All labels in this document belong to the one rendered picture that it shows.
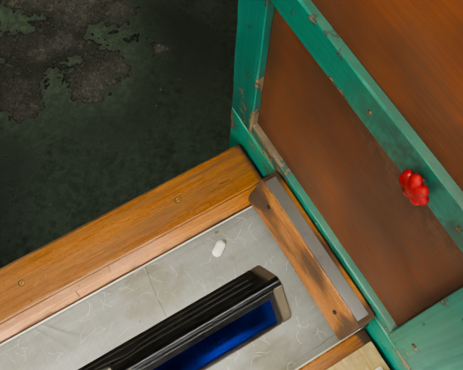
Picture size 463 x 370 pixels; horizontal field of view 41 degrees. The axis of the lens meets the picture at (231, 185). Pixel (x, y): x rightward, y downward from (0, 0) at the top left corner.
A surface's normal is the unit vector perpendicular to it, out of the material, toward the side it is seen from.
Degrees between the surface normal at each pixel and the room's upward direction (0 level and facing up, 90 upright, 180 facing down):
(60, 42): 0
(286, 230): 67
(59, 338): 0
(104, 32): 0
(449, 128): 90
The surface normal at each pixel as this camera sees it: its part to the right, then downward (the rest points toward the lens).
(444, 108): -0.86, 0.46
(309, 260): -0.77, 0.26
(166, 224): 0.03, -0.39
